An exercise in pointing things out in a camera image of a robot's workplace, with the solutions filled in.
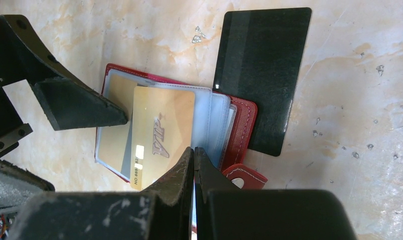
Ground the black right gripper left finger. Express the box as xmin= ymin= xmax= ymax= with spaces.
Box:
xmin=9 ymin=147 xmax=194 ymax=240

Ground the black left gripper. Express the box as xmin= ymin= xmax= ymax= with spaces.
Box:
xmin=0 ymin=14 xmax=128 ymax=212

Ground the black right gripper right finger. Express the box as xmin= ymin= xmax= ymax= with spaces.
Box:
xmin=194 ymin=147 xmax=356 ymax=240

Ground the red leather card holder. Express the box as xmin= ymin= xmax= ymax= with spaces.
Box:
xmin=102 ymin=63 xmax=268 ymax=189

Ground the gold VIP card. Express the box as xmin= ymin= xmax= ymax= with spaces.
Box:
xmin=129 ymin=86 xmax=195 ymax=191

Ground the black card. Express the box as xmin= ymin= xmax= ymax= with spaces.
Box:
xmin=213 ymin=7 xmax=312 ymax=157

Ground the gold card in holder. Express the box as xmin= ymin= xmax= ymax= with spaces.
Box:
xmin=97 ymin=73 xmax=137 ymax=172

